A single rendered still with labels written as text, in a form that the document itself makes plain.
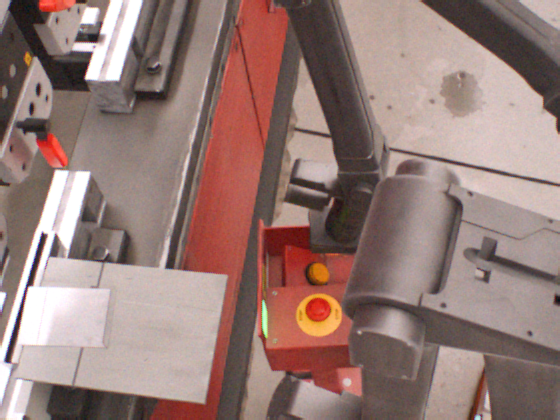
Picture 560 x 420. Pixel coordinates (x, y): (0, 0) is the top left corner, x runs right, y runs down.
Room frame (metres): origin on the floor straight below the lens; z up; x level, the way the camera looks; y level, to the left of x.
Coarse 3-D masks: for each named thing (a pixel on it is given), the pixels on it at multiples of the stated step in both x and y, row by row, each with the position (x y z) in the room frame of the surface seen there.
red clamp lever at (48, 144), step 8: (24, 120) 0.62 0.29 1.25; (32, 120) 0.62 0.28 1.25; (40, 120) 0.62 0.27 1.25; (48, 120) 0.62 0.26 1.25; (24, 128) 0.62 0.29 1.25; (32, 128) 0.61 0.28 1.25; (40, 128) 0.61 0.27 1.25; (48, 128) 0.61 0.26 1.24; (40, 136) 0.61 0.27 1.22; (48, 136) 0.62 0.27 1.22; (40, 144) 0.61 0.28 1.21; (48, 144) 0.61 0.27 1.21; (56, 144) 0.62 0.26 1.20; (48, 152) 0.61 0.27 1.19; (56, 152) 0.61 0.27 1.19; (48, 160) 0.61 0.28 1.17; (56, 160) 0.61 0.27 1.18; (64, 160) 0.61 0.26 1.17
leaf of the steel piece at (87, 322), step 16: (48, 288) 0.52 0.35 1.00; (64, 288) 0.52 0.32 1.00; (80, 288) 0.51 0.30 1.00; (96, 288) 0.51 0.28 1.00; (112, 288) 0.50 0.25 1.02; (48, 304) 0.50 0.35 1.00; (64, 304) 0.49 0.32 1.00; (80, 304) 0.49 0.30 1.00; (96, 304) 0.48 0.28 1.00; (112, 304) 0.48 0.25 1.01; (48, 320) 0.47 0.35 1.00; (64, 320) 0.47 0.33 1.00; (80, 320) 0.47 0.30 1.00; (96, 320) 0.46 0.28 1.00; (48, 336) 0.45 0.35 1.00; (64, 336) 0.45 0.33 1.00; (80, 336) 0.44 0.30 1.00; (96, 336) 0.44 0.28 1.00
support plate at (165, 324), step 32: (128, 288) 0.50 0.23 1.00; (160, 288) 0.49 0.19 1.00; (192, 288) 0.48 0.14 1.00; (224, 288) 0.47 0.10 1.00; (128, 320) 0.45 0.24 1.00; (160, 320) 0.44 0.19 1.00; (192, 320) 0.44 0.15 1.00; (32, 352) 0.43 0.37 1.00; (64, 352) 0.42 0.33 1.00; (96, 352) 0.42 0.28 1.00; (128, 352) 0.41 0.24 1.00; (160, 352) 0.40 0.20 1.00; (192, 352) 0.39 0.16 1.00; (64, 384) 0.38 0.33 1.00; (96, 384) 0.37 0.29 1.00; (128, 384) 0.36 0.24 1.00; (160, 384) 0.36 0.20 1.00; (192, 384) 0.35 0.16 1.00
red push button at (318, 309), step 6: (312, 300) 0.51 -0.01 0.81; (318, 300) 0.51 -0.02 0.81; (324, 300) 0.51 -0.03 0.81; (306, 306) 0.50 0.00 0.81; (312, 306) 0.50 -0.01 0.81; (318, 306) 0.50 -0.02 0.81; (324, 306) 0.50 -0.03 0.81; (330, 306) 0.50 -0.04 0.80; (306, 312) 0.49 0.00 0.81; (312, 312) 0.49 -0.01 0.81; (318, 312) 0.49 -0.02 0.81; (324, 312) 0.49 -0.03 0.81; (330, 312) 0.49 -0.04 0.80; (312, 318) 0.48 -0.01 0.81; (318, 318) 0.48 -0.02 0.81; (324, 318) 0.48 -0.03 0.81
